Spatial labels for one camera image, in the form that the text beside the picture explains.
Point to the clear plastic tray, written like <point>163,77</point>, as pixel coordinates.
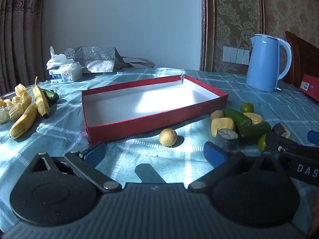
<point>10,94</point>

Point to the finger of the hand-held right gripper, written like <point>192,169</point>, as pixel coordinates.
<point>274,141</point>
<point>314,136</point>

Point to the green cucumber piece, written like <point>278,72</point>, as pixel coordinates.
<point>236,118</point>
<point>254,132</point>

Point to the patterned beige curtain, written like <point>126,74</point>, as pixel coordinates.
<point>20,29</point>

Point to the yellow banana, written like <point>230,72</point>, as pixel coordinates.
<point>41,99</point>
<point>23,122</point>

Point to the white tissue pack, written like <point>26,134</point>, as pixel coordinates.
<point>64,73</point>

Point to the small whole green cucumber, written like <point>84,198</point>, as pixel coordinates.
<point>51,95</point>

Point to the teal checked tablecloth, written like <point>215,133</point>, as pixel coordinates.
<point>62,129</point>

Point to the white wall switch panel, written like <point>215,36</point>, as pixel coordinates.
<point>235,54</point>

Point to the grey wood log piece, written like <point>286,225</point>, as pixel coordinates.
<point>280,128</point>

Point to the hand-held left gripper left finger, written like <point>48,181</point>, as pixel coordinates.
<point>96,151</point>

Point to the round brown longan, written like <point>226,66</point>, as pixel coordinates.
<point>216,115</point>
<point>168,137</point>

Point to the green tomato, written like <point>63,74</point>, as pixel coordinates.
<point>247,107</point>
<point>261,143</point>

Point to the blue electric kettle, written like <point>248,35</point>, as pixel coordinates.
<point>264,64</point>

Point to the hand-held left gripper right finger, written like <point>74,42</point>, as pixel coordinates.
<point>214,151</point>

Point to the grey patterned gift bag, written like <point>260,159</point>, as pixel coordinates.
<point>97,57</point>

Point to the red cardboard box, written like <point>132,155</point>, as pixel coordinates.
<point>137,127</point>

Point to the red flat carton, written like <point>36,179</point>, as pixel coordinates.
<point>311,92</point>

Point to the brown wooden chair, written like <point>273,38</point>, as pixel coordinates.
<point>299,59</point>

